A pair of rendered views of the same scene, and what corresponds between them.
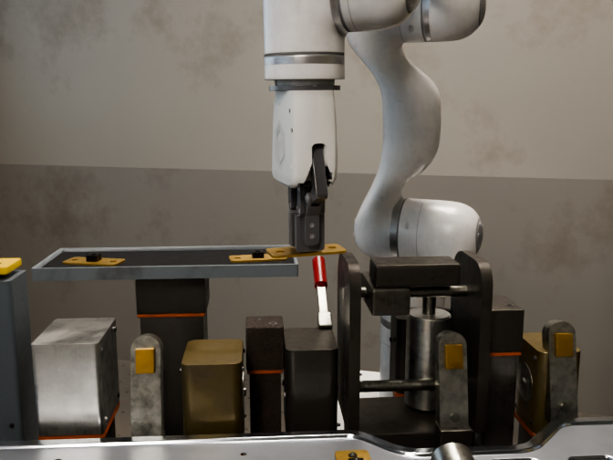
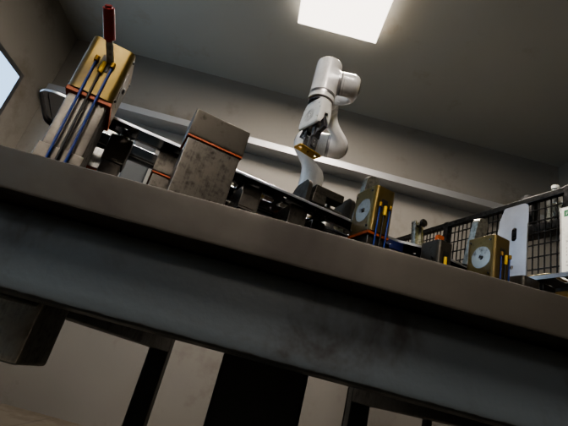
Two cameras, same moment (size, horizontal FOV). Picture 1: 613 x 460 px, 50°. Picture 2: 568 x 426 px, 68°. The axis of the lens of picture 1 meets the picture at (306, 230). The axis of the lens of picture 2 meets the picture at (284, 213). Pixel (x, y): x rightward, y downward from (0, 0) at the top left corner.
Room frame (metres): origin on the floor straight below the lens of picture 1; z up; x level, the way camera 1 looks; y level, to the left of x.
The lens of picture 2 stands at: (-0.36, 0.32, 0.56)
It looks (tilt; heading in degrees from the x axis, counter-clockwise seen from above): 22 degrees up; 344
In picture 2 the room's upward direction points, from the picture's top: 15 degrees clockwise
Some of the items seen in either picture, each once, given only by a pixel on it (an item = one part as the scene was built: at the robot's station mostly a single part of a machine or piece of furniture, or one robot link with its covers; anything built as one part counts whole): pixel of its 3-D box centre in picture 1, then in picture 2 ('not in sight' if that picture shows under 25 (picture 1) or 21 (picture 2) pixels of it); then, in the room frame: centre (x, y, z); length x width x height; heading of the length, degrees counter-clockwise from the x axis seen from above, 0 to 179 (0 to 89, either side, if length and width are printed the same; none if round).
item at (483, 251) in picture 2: not in sight; (488, 304); (0.46, -0.48, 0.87); 0.12 x 0.07 x 0.35; 4
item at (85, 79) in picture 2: not in sight; (73, 133); (0.41, 0.52, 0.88); 0.14 x 0.09 x 0.36; 4
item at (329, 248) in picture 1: (306, 246); (308, 150); (0.72, 0.00, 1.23); 0.08 x 0.04 x 0.01; 106
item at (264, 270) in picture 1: (172, 261); not in sight; (0.97, 0.20, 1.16); 0.37 x 0.14 x 0.02; 94
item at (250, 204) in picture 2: not in sight; (229, 244); (0.64, 0.16, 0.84); 0.12 x 0.05 x 0.29; 4
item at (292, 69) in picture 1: (304, 70); (320, 100); (0.71, 0.00, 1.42); 0.09 x 0.08 x 0.03; 16
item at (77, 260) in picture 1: (93, 258); not in sight; (0.95, 0.31, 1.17); 0.08 x 0.04 x 0.01; 80
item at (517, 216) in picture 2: not in sight; (511, 250); (0.69, -0.78, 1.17); 0.12 x 0.01 x 0.34; 4
